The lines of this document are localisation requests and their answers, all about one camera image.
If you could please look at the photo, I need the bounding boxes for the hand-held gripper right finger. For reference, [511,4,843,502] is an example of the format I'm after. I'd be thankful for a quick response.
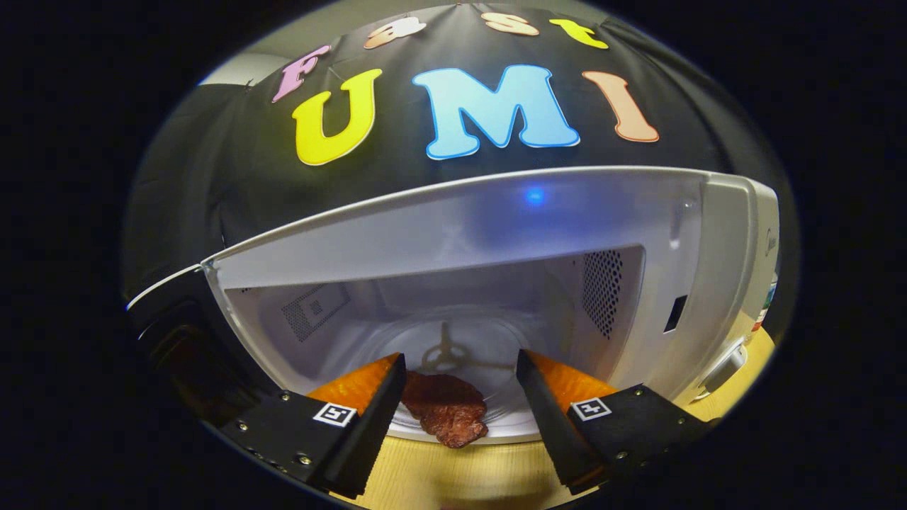
[515,348,713,497]

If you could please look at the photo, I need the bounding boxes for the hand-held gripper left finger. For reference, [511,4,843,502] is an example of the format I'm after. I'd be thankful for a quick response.
[218,352,408,500]

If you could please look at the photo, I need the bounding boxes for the red-brown meat slice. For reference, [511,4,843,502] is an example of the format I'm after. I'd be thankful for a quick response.
[400,370,490,449]

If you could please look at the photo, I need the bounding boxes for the white toaster oven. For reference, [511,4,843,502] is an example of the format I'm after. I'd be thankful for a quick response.
[126,165,782,447]

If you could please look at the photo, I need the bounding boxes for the glass turntable plate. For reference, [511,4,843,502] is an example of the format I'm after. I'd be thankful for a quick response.
[368,315,568,440]

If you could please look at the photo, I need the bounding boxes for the clear plastic water bottle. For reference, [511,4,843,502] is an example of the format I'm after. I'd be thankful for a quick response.
[753,273,779,334]

